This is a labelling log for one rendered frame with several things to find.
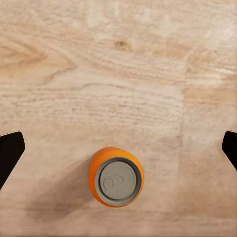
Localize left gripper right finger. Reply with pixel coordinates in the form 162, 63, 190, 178
222, 131, 237, 170

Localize can of soda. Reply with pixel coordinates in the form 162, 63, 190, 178
88, 147, 144, 207

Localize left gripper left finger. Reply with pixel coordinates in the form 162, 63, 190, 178
0, 131, 25, 189

